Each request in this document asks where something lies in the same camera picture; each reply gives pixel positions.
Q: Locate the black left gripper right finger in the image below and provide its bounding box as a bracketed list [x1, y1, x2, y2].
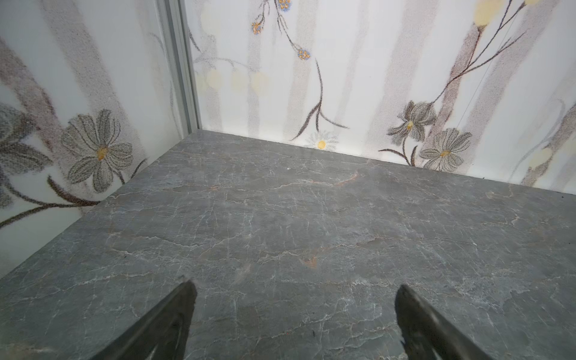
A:
[394, 284, 490, 359]

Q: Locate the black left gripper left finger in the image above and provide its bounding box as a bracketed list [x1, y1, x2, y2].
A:
[93, 280, 197, 359]

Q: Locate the aluminium corner post left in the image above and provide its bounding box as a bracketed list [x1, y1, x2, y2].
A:
[156, 0, 202, 139]

